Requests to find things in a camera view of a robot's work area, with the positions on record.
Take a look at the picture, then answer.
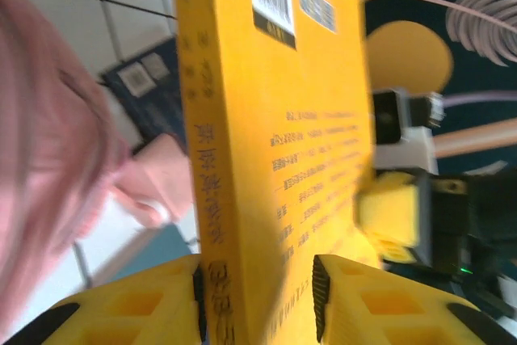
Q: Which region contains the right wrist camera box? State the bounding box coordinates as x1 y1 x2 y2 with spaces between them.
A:
370 86 446 179

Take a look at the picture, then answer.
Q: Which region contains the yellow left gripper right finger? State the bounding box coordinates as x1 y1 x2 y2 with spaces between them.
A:
313 255 517 345

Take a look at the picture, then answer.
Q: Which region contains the pink backpack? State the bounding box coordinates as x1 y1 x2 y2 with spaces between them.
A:
0 0 132 313

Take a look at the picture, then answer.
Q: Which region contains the navy book with barcode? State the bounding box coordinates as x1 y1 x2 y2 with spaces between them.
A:
99 37 189 154

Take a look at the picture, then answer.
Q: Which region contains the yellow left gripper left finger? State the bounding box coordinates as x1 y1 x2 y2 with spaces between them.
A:
3 254 209 345

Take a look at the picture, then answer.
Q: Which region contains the yellow book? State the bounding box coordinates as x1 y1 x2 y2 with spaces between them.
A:
171 0 385 345

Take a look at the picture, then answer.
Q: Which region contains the teal notebook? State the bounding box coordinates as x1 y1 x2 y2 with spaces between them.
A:
90 221 202 285

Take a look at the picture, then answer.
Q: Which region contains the small pink pouch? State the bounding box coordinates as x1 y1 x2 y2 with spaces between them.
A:
115 133 197 228

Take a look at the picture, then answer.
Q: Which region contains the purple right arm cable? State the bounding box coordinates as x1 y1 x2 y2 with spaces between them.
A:
439 91 517 111

